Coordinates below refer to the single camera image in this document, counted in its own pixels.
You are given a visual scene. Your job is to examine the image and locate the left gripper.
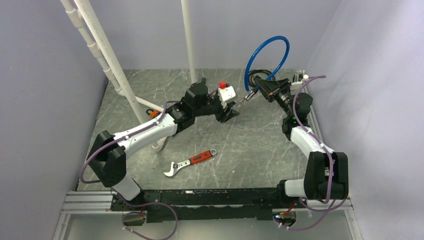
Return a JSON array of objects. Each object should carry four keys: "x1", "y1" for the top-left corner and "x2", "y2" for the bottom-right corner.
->
[{"x1": 193, "y1": 94, "x2": 240, "y2": 123}]

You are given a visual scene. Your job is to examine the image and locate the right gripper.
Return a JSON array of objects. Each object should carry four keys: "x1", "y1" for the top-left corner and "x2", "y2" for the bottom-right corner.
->
[{"x1": 254, "y1": 78, "x2": 294, "y2": 118}]

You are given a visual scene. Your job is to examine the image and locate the silver lock keys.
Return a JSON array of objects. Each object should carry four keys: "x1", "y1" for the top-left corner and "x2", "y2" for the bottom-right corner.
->
[{"x1": 234, "y1": 100, "x2": 245, "y2": 110}]

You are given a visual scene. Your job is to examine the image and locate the blue cable lock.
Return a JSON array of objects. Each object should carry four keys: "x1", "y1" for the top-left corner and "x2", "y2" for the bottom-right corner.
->
[{"x1": 242, "y1": 35, "x2": 290, "y2": 102}]

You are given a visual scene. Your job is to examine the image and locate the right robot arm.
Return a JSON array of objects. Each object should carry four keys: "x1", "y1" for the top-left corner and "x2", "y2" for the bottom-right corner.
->
[{"x1": 254, "y1": 76, "x2": 349, "y2": 208}]

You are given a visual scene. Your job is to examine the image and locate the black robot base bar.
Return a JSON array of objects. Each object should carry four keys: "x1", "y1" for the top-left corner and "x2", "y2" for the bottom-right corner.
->
[{"x1": 110, "y1": 186, "x2": 302, "y2": 223}]

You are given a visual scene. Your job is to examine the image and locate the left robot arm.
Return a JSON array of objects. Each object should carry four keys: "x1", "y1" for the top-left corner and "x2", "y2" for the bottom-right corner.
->
[{"x1": 82, "y1": 78, "x2": 239, "y2": 210}]

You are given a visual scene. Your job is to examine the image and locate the orange black padlock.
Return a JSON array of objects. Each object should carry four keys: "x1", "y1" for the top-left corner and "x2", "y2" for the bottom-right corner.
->
[{"x1": 145, "y1": 108, "x2": 161, "y2": 119}]

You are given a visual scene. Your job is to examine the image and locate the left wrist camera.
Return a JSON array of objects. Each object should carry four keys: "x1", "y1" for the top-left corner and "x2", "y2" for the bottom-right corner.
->
[{"x1": 217, "y1": 82, "x2": 237, "y2": 108}]

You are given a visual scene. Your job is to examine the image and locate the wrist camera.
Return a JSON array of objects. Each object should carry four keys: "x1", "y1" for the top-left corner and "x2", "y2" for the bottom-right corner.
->
[
  {"x1": 217, "y1": 82, "x2": 237, "y2": 108},
  {"x1": 291, "y1": 70, "x2": 310, "y2": 86}
]

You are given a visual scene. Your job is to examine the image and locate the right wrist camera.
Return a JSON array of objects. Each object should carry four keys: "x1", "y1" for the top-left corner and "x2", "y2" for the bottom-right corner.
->
[{"x1": 291, "y1": 70, "x2": 310, "y2": 86}]

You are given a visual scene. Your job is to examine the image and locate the red handled adjustable wrench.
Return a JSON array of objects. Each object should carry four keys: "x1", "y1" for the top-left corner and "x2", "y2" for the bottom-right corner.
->
[{"x1": 163, "y1": 149, "x2": 218, "y2": 178}]

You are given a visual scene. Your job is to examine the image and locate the white PVC pipe frame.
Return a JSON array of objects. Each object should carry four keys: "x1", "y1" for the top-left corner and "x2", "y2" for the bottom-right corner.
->
[{"x1": 60, "y1": 0, "x2": 199, "y2": 153}]

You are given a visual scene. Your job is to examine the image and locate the aluminium rail frame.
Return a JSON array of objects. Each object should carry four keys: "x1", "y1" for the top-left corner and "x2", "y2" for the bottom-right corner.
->
[{"x1": 53, "y1": 191, "x2": 113, "y2": 240}]

